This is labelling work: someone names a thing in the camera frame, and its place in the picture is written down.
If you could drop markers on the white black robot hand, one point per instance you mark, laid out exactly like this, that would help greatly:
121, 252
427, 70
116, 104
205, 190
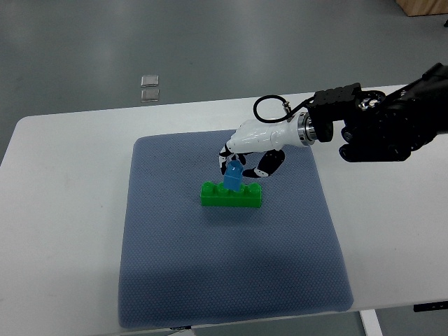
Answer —
254, 136

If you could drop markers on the small blue block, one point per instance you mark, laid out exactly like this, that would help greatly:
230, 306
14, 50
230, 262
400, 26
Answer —
233, 176

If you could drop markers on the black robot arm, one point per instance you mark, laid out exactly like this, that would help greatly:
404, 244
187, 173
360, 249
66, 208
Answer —
382, 127

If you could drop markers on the long green block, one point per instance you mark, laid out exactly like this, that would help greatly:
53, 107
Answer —
216, 195

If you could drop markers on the lower metal floor plate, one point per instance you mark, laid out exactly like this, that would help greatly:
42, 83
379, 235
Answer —
150, 95

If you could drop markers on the metal floor plate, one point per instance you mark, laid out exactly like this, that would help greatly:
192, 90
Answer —
150, 95
149, 81

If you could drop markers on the upper metal floor plate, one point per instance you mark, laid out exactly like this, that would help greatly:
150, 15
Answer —
149, 81

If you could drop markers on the blue-grey textured mat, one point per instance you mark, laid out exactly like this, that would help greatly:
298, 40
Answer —
184, 264

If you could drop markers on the wooden box corner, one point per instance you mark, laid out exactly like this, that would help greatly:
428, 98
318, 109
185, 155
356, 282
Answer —
414, 8

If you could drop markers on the white table leg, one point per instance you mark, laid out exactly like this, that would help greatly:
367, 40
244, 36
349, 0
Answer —
370, 323

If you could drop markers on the black table control panel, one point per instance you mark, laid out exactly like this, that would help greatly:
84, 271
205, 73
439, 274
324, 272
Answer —
430, 307

